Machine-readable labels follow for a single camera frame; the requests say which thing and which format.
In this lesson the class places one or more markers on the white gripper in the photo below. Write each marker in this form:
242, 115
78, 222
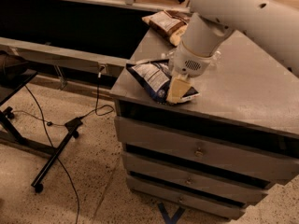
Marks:
189, 63

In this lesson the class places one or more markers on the blue chip bag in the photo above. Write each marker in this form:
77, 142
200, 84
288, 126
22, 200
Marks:
155, 77

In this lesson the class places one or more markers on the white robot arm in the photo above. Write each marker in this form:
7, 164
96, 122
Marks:
272, 26

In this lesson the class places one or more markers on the brown chip bag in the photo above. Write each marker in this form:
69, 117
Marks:
170, 24

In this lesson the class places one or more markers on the clear plastic water bottle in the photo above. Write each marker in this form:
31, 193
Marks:
170, 57

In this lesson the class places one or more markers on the grey drawer cabinet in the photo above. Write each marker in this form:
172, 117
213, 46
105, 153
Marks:
247, 99

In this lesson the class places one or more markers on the middle grey drawer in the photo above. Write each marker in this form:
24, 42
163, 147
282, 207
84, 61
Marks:
169, 174

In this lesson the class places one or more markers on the grey drawer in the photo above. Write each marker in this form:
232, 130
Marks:
184, 198
169, 174
227, 156

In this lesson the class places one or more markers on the bottom grey drawer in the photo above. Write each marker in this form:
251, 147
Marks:
184, 198

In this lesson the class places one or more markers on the top grey drawer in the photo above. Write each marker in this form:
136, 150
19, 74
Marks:
227, 156

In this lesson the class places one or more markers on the grey long bench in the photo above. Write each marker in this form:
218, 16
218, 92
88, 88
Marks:
67, 58

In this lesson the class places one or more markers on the black rolling stand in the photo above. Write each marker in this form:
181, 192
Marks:
28, 137

